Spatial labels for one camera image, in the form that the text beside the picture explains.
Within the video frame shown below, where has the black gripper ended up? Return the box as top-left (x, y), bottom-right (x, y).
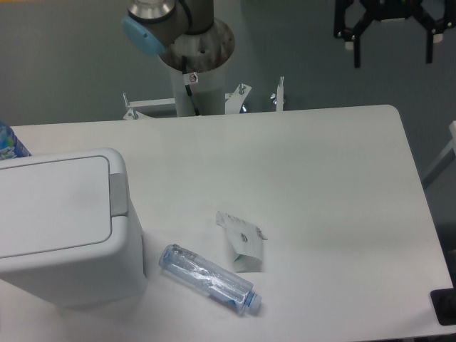
top-left (333, 0), bottom-right (455, 68)

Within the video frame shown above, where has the grey trash can push button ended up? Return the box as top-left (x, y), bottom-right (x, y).
top-left (109, 173), bottom-right (129, 217)

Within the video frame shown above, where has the white plastic trash can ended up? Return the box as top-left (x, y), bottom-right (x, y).
top-left (1, 148), bottom-right (147, 307)

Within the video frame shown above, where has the crumpled white paper carton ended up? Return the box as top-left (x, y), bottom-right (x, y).
top-left (216, 212), bottom-right (268, 273)

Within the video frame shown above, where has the black table corner clamp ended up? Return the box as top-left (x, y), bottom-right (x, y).
top-left (430, 288), bottom-right (455, 326)

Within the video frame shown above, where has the empty clear plastic bottle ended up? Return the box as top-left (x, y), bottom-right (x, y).
top-left (159, 244), bottom-right (262, 315)

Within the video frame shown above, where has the blue labelled drink bottle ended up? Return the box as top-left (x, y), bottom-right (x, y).
top-left (0, 122), bottom-right (31, 160)

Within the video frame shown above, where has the white right clamp post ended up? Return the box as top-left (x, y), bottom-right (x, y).
top-left (269, 76), bottom-right (286, 112)

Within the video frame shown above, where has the white side frame bar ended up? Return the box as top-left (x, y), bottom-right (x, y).
top-left (421, 121), bottom-right (455, 190)

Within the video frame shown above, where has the white middle frame bracket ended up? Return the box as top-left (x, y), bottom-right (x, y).
top-left (225, 83), bottom-right (252, 115)

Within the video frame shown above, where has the white frame bracket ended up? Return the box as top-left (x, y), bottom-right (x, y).
top-left (123, 93), bottom-right (177, 120)
top-left (225, 83), bottom-right (252, 115)

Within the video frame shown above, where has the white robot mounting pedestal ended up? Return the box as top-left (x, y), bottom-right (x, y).
top-left (159, 19), bottom-right (235, 117)

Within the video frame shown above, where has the black pedestal cable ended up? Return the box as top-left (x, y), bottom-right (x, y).
top-left (180, 55), bottom-right (200, 117)

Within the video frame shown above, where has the white left frame bracket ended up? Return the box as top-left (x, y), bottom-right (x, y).
top-left (123, 93), bottom-right (177, 120)

